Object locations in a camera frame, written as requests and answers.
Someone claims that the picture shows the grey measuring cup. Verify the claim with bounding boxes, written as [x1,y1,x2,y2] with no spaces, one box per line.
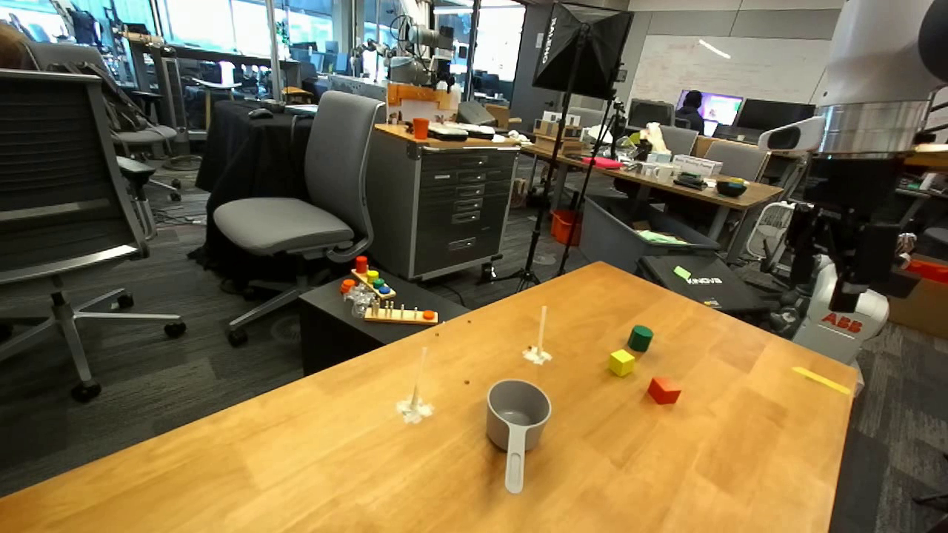
[482,375,558,498]

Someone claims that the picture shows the yellow tape strip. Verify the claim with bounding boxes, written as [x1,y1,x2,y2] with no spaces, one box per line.
[788,363,856,399]

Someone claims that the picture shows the white ABB robot base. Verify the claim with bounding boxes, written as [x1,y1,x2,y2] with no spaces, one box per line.
[792,251,893,363]

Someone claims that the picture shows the cluttered wooden desk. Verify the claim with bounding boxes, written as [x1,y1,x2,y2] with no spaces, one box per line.
[521,134,788,247]

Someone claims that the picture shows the multicoloured wooden peg toy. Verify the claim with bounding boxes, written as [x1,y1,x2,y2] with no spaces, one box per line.
[339,251,400,306]

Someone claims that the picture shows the person in dark top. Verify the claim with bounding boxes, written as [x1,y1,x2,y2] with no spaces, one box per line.
[678,90,711,135]

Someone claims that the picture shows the red box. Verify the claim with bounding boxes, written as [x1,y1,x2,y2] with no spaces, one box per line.
[902,251,948,289]

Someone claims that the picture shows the orange wooden block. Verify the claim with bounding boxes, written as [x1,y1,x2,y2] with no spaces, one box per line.
[647,375,684,409]

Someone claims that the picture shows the brown cardboard box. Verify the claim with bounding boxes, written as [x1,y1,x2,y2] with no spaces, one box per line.
[887,279,948,343]

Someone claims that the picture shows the grey drawer cabinet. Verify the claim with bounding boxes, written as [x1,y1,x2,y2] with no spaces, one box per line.
[365,121,525,284]

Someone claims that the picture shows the lit wall monitor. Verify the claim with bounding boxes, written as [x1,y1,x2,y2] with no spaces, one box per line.
[677,87,751,131]

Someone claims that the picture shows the wooden board toy orange button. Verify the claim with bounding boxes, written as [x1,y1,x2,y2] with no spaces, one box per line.
[358,303,444,329]

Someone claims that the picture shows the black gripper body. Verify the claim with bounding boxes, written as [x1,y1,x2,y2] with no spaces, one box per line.
[788,153,915,289]

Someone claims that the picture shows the black softbox on stand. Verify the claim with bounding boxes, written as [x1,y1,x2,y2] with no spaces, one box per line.
[512,2,638,288]

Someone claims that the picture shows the black cloth covered table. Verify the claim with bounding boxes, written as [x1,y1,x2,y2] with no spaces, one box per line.
[192,95,321,284]

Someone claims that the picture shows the black mesh office chair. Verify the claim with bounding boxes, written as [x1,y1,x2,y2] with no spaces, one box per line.
[0,64,189,405]

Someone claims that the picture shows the grey swivel chair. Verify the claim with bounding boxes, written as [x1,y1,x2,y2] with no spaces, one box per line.
[28,38,188,204]

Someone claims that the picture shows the red bucket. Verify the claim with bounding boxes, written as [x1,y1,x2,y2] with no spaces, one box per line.
[549,208,583,248]

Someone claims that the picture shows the grey storage bin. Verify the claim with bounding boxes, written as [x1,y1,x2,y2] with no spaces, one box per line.
[577,193,725,279]

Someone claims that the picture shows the grey office chair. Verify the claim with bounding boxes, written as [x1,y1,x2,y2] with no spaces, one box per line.
[210,90,388,350]

